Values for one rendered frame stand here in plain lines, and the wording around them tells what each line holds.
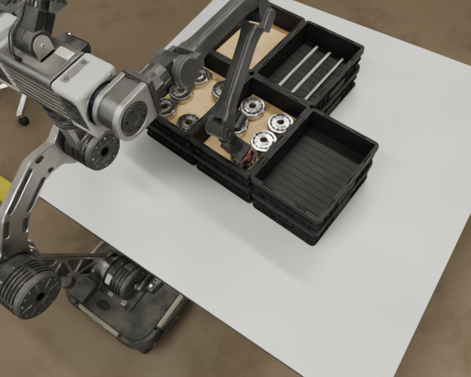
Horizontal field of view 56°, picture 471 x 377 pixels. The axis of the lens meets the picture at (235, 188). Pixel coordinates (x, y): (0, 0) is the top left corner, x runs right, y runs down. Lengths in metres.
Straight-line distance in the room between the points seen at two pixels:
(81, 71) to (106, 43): 2.50
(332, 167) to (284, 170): 0.18
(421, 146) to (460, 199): 0.27
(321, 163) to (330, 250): 0.33
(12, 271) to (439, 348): 1.90
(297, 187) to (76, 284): 1.17
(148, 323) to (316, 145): 1.10
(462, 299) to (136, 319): 1.61
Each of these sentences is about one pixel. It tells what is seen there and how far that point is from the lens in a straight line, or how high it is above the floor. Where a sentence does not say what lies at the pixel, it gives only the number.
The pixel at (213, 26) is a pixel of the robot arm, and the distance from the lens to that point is 1.30.
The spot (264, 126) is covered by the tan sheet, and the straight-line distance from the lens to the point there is 1.84.
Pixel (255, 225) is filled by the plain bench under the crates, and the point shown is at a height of 0.70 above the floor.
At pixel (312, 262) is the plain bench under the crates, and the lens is 1.69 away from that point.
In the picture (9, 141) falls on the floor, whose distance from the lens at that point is 3.30.
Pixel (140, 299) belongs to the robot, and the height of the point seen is 0.24.
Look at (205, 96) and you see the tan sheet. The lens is 1.96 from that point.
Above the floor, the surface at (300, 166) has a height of 0.83.
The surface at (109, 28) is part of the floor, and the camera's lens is 3.76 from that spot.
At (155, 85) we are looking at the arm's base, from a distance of 1.14.
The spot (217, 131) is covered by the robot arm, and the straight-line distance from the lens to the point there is 1.45.
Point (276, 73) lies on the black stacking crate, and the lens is 2.03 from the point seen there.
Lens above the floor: 2.28
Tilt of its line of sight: 60 degrees down
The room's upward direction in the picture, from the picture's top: 7 degrees counter-clockwise
